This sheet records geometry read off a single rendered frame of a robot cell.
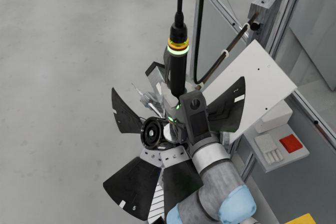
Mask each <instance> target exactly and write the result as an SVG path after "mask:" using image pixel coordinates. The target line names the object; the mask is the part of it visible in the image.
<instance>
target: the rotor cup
mask: <svg viewBox="0 0 336 224"><path fill-rule="evenodd" d="M169 123H170V122H169V120H168V118H162V117H157V116H151V117H149V118H147V119H146V120H145V122H144V123H143V125H142V127H141V131H140V139H141V143H142V145H143V146H144V148H145V149H147V150H149V151H159V152H163V151H166V150H169V149H172V148H174V144H173V143H171V142H168V141H167V140H166V139H165V137H164V131H163V129H164V127H165V126H166V125H167V124H169ZM151 130H152V131H153V136H150V131H151ZM178 146H184V148H185V150H186V149H187V147H188V143H187V142H185V143H182V144H180V143H176V144H175V147H178ZM159 147H164V148H165V149H163V148H159Z"/></svg>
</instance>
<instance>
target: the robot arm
mask: <svg viewBox="0 0 336 224"><path fill-rule="evenodd" d="M184 91H185V92H186V94H183V95H181V96H180V97H179V100H180V105H179V100H178V99H177V98H176V97H175V96H173V95H172V93H171V90H170V89H168V85H167V83H165V82H162V83H161V95H162V100H163V105H164V110H165V113H166V115H167V116H168V117H169V118H171V119H172V121H173V123H172V128H173V130H174V132H175V134H176V136H177V138H178V141H179V143H180V144H183V143H187V144H188V146H189V148H190V151H189V153H190V155H191V157H192V162H193V164H194V166H195V168H196V170H197V172H198V174H199V176H200V178H201V180H202V182H203V184H204V185H203V186H202V187H200V188H199V189H198V190H196V191H195V192H194V193H192V194H191V195H190V196H188V197H187V198H185V199H184V200H183V201H181V202H179V203H177V204H176V206H175V207H174V208H173V209H171V210H170V211H169V212H168V214H167V217H166V223H167V224H261V223H260V222H258V221H257V220H255V219H254V218H253V217H251V216H252V215H253V214H254V213H255V212H256V209H257V206H256V204H255V202H254V199H253V197H252V195H251V193H250V191H249V188H248V186H247V185H245V183H244V181H243V179H242V178H241V176H240V174H239V172H238V171H237V169H236V167H235V165H234V164H233V162H232V160H231V159H230V158H231V155H230V154H228V153H227V152H226V150H225V148H224V146H223V145H222V144H221V143H220V141H219V139H218V138H217V137H212V136H211V131H210V126H209V121H208V115H209V113H208V112H206V111H208V107H207V103H206V99H205V97H204V95H203V93H202V92H201V91H199V90H198V89H197V88H196V87H194V86H193V85H192V84H191V83H190V82H189V81H187V80H185V90H184ZM177 107H178V108H177ZM175 121H176V126H175V124H174V122H175ZM182 140H183V141H182Z"/></svg>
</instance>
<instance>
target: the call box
mask: <svg viewBox="0 0 336 224"><path fill-rule="evenodd" d="M285 224H316V223H315V221H314V220H313V218H312V217H311V215H310V214H309V213H307V214H304V215H302V216H300V217H298V218H296V219H293V220H291V221H289V222H287V223H285Z"/></svg>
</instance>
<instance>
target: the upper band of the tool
mask: <svg viewBox="0 0 336 224"><path fill-rule="evenodd" d="M168 44H169V45H170V46H171V47H172V48H175V49H182V48H185V47H186V46H187V45H188V44H189V39H188V38H187V41H185V42H184V43H182V44H181V43H174V42H172V41H171V40H170V38H168Z"/></svg>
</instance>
